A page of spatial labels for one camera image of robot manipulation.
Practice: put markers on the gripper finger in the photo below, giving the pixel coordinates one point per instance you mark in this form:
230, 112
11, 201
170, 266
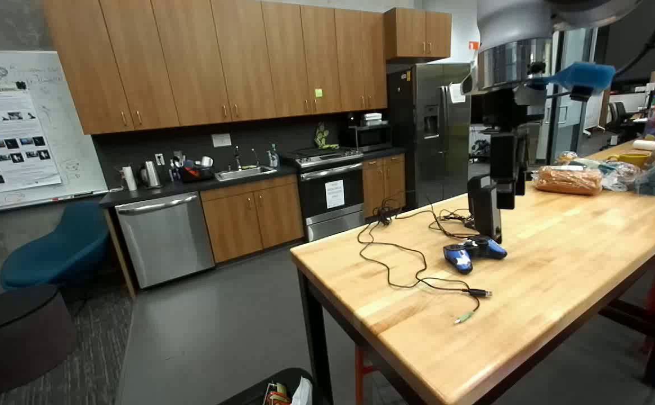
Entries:
523, 163
503, 157

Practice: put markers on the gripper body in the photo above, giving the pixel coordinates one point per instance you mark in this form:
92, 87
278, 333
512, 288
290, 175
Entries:
502, 109

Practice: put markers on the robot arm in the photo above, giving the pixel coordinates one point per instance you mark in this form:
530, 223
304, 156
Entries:
507, 22

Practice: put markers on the blue game controller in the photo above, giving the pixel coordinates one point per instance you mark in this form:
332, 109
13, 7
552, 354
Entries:
474, 252

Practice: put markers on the bag of bagels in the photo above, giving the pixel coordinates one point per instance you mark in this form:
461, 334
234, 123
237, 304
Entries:
566, 157

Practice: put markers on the bagged loaf of bread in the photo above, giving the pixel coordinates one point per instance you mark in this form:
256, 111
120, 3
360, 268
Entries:
568, 180

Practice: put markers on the black speaker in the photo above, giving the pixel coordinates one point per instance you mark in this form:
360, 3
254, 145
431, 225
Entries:
485, 208

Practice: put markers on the stainless steel refrigerator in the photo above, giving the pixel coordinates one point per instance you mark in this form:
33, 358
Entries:
445, 146

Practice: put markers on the clear plastic bag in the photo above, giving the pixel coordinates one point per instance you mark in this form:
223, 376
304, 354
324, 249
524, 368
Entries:
620, 173

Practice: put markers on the office chair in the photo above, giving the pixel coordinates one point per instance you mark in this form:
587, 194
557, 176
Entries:
620, 118

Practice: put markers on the yellow mug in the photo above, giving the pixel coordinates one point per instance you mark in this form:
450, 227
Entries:
634, 159

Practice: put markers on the wooden cabinet over refrigerator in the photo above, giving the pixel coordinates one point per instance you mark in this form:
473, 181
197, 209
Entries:
417, 32

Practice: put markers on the white paper roll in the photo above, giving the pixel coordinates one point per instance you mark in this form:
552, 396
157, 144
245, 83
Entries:
645, 144

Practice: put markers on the dark teal plastic bag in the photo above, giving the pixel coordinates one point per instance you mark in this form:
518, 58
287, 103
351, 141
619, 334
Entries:
651, 183

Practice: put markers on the black microwave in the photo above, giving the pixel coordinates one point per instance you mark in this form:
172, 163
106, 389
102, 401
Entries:
368, 138

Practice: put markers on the stainless steel stove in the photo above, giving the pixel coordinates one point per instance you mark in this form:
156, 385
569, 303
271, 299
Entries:
330, 197

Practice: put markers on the green plant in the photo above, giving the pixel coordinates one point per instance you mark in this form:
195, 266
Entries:
323, 138

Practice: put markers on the soap bottle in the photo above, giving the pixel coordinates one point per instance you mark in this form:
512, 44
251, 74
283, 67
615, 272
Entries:
273, 157

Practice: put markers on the wooden sink base cabinet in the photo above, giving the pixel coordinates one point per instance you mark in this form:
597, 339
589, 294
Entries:
251, 216

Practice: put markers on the steel sink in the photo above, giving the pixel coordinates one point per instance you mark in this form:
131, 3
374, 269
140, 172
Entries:
245, 172

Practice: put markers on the orange stool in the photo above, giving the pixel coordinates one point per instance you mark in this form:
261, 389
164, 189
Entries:
359, 377

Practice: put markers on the tap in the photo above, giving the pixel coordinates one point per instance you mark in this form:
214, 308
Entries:
238, 159

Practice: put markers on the black dish rack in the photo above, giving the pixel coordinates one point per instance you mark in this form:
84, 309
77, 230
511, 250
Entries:
195, 172

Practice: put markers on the black trash bin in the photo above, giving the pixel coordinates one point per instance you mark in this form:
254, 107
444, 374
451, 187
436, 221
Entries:
282, 388

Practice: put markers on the stainless steel dishwasher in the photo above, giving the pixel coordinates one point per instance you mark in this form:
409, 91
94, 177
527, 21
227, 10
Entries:
164, 239

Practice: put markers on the steel kettle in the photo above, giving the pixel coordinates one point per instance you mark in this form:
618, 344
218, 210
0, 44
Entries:
150, 175

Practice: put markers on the whiteboard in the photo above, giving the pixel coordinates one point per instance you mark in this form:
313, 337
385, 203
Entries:
74, 146

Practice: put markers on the blue lounge chair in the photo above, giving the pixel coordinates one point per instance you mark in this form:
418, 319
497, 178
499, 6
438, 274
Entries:
57, 250

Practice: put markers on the poster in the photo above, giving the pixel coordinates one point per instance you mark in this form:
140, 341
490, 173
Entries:
7, 140

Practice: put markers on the round dark ottoman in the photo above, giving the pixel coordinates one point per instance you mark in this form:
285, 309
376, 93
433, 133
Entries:
15, 337

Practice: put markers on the white wall notice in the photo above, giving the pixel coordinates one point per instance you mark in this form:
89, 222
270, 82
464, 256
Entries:
221, 140

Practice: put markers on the row of wooden wall cabinets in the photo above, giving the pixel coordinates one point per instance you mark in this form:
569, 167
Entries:
215, 56

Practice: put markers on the wall socket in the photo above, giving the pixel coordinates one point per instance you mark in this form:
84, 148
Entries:
159, 159

